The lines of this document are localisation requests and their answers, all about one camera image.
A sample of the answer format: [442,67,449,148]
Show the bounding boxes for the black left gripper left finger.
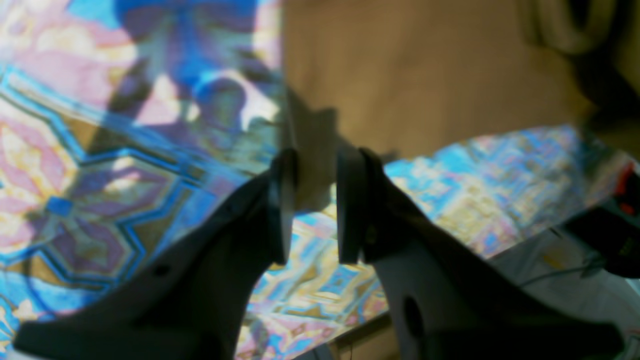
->
[13,148,298,360]

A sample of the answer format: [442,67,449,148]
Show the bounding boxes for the patterned tablecloth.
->
[1,0,630,360]

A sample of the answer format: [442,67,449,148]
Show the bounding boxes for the red black clamp left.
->
[562,163,640,280]

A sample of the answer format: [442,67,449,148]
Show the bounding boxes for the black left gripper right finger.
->
[336,148,624,360]

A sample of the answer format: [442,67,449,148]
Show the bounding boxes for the brown t-shirt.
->
[282,0,640,211]

